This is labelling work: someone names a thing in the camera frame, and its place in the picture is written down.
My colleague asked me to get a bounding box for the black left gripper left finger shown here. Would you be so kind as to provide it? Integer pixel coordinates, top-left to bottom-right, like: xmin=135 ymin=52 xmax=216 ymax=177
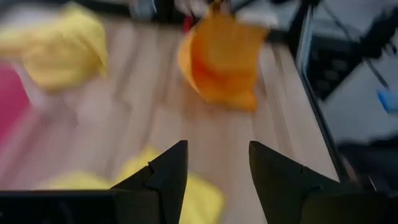
xmin=111 ymin=139 xmax=190 ymax=224

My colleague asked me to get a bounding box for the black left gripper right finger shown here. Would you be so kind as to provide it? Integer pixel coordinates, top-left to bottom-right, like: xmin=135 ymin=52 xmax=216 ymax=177
xmin=248 ymin=140 xmax=342 ymax=224

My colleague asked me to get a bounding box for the yellow microfiber towel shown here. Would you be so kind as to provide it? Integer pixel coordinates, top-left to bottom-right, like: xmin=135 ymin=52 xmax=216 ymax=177
xmin=0 ymin=1 xmax=109 ymax=91
xmin=40 ymin=146 xmax=226 ymax=224

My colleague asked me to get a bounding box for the orange microfiber towel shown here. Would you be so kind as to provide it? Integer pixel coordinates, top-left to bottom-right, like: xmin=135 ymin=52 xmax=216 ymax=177
xmin=177 ymin=7 xmax=269 ymax=112

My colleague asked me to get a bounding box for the blue-keyed keyboard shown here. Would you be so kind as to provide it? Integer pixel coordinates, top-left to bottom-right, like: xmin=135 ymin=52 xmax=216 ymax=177
xmin=306 ymin=34 xmax=361 ymax=100

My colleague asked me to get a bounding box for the small blue object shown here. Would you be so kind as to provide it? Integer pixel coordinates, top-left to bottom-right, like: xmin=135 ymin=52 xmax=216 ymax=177
xmin=377 ymin=89 xmax=398 ymax=113

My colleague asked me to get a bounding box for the small red clip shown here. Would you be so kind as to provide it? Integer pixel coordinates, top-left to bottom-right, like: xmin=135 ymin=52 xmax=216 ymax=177
xmin=182 ymin=15 xmax=195 ymax=34

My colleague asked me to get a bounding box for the pink plastic bin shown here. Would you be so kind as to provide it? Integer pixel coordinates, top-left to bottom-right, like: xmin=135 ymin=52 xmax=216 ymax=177
xmin=0 ymin=63 xmax=32 ymax=141

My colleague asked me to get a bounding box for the black aluminium table frame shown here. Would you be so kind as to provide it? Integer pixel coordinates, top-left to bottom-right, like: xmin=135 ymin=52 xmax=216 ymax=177
xmin=287 ymin=0 xmax=352 ymax=184

